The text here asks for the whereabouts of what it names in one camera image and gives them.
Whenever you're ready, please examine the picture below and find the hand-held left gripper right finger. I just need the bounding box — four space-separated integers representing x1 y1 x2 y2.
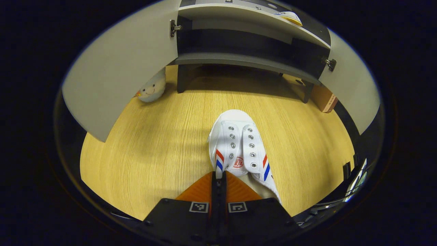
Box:
222 171 301 245

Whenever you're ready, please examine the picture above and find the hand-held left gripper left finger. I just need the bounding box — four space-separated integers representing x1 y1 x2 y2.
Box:
143 171 221 245

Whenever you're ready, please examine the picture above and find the white shoe cabinet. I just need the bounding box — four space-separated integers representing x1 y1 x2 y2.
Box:
169 0 332 103

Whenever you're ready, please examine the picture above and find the white shoe cabinet door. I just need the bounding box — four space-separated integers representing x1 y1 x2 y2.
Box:
61 0 180 142
318 29 381 135

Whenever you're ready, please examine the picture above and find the white round plush toy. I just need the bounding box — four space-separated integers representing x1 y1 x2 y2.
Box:
135 68 167 103

